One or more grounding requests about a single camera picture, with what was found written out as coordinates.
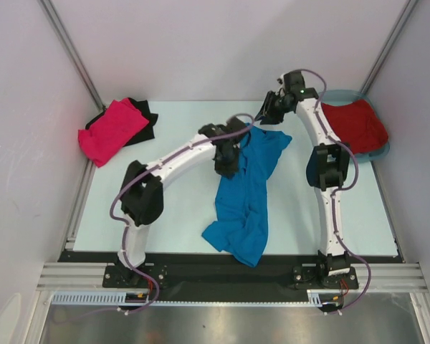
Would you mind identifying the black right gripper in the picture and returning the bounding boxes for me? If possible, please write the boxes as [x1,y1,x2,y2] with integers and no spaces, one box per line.
[255,91,293,125]

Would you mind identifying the blue t shirt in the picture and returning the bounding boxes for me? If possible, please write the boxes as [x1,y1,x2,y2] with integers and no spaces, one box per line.
[202,127,292,267]

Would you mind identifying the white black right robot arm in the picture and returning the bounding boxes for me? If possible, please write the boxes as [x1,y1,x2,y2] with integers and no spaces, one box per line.
[255,70,353,289]

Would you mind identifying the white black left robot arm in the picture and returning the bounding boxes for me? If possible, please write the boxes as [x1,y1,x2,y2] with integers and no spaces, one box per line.
[109,116,253,287]

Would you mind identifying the teal plastic basket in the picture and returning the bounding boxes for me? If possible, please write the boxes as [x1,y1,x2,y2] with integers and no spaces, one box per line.
[322,90,390,163]

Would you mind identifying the black folded t shirt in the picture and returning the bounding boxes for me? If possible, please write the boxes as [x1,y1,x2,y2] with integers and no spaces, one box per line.
[85,97,158,148]

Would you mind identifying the red t shirt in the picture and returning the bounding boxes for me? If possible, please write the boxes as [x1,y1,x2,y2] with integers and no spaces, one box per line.
[322,99,388,154]

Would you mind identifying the pink folded t shirt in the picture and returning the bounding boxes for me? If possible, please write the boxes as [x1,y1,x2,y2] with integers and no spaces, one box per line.
[77,99,149,168]

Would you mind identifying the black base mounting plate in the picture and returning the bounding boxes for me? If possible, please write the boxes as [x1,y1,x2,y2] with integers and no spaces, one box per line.
[57,252,406,302]

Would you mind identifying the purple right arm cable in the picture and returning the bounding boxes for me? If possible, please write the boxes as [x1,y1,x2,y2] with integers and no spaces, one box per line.
[300,68,373,316]

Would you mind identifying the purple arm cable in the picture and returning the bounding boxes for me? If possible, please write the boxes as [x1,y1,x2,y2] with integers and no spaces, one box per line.
[52,113,255,323]
[300,68,373,316]

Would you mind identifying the right aluminium corner post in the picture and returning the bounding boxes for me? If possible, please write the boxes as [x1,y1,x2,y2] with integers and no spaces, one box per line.
[359,0,421,95]

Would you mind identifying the aluminium corner post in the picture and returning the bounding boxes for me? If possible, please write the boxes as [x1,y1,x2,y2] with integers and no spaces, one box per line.
[37,0,105,110]
[359,0,421,95]

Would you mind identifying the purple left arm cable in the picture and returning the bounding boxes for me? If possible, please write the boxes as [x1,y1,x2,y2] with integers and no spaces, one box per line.
[52,113,255,323]

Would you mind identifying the grey slotted cable duct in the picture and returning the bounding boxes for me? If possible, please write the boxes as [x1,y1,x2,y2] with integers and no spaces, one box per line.
[52,291,341,307]

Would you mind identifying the aluminium front frame rail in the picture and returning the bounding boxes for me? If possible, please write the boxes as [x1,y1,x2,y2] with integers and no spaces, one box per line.
[37,263,428,292]

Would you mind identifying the left aluminium corner post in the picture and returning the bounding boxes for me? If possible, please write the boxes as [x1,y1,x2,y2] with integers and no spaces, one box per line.
[37,0,105,110]

